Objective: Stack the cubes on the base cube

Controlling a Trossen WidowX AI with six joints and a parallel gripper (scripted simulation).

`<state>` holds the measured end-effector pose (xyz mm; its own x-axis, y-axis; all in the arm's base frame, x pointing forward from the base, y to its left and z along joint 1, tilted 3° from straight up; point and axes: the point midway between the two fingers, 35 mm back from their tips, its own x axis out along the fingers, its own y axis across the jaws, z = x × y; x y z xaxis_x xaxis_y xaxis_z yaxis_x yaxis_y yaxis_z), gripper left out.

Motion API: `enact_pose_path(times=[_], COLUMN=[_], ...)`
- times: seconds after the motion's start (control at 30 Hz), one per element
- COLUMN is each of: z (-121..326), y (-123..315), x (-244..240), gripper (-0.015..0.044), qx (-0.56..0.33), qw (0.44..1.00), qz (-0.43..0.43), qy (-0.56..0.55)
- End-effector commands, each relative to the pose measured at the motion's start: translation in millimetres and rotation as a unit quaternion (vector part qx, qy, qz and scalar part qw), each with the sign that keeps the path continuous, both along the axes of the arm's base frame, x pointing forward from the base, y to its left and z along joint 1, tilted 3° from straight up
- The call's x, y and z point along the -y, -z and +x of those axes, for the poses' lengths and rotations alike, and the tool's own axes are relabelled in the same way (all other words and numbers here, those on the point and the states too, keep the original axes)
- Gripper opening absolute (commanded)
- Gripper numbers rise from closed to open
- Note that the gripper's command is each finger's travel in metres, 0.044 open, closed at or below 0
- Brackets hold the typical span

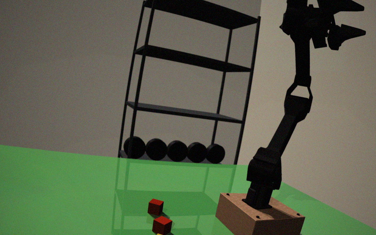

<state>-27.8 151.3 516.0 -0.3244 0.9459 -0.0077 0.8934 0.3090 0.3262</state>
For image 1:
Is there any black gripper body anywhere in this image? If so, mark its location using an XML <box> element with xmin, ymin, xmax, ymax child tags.
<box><xmin>302</xmin><ymin>0</ymin><xmax>341</xmax><ymax>51</ymax></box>

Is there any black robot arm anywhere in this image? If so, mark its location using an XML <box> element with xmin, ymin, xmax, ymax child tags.
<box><xmin>242</xmin><ymin>0</ymin><xmax>328</xmax><ymax>210</ymax></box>

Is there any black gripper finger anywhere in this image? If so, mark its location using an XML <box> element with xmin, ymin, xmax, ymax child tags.
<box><xmin>338</xmin><ymin>24</ymin><xmax>366</xmax><ymax>47</ymax></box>
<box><xmin>331</xmin><ymin>0</ymin><xmax>364</xmax><ymax>15</ymax></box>

